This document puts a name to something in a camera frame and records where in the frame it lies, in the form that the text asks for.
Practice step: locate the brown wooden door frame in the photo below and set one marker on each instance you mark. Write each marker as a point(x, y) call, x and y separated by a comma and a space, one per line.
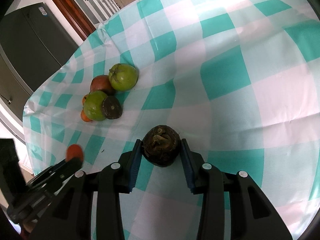
point(75, 17)

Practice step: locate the dark brown mangosteen on table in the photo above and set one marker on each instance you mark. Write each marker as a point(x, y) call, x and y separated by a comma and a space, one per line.
point(111, 108)

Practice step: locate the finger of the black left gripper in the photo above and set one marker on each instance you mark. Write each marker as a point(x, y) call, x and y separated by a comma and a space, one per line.
point(63, 168)

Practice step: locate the small orange upper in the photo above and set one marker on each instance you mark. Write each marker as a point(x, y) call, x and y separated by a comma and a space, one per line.
point(84, 99)

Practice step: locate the dark grey refrigerator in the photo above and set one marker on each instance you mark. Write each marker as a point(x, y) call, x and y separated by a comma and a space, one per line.
point(35, 43)

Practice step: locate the red apple fruit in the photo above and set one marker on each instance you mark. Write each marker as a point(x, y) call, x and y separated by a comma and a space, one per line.
point(102, 83)

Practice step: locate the small orange lower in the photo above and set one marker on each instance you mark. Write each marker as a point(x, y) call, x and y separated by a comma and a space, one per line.
point(84, 117)

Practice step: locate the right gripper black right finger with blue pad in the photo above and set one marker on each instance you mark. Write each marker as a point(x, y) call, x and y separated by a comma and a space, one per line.
point(252, 214)

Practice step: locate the small orange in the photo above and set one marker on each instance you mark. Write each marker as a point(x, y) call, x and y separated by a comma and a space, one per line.
point(84, 117)
point(84, 99)

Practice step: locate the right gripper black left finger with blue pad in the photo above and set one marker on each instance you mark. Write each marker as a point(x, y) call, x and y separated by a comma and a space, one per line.
point(69, 214)

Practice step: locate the teal white checkered tablecloth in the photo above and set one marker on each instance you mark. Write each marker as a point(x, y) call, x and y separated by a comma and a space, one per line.
point(238, 79)

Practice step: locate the green tomato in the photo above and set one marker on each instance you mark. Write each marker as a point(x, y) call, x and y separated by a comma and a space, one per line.
point(93, 105)
point(123, 77)

